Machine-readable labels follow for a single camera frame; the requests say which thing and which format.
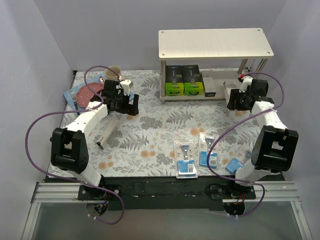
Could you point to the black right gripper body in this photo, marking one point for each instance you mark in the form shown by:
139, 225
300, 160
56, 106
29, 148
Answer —
235, 100

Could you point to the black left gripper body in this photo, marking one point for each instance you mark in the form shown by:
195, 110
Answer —
128, 105

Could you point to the white Harry's box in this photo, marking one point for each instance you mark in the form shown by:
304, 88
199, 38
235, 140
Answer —
208, 85
228, 86
104, 137

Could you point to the black green Gillette Labs box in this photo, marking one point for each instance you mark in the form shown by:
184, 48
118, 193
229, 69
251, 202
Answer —
174, 82

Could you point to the clear blue razor blister pack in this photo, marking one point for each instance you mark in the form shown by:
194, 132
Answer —
185, 160

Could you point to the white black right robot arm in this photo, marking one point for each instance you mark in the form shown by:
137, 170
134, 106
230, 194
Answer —
275, 145

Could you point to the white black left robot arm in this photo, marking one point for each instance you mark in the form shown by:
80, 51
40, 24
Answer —
69, 150

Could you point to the beige ceramic mug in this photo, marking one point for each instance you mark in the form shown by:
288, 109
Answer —
113, 72

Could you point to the pink dotted plate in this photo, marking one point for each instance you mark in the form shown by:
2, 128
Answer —
84, 94

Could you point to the silver fork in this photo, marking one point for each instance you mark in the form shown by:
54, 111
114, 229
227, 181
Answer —
73, 97

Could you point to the blue checked cloth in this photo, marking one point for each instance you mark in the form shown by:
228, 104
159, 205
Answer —
97, 96

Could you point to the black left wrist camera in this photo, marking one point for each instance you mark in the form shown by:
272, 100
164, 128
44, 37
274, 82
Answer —
111, 88

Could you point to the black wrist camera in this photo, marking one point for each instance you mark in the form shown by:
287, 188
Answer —
111, 88
259, 87

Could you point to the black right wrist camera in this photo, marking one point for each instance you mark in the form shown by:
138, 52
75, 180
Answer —
259, 87

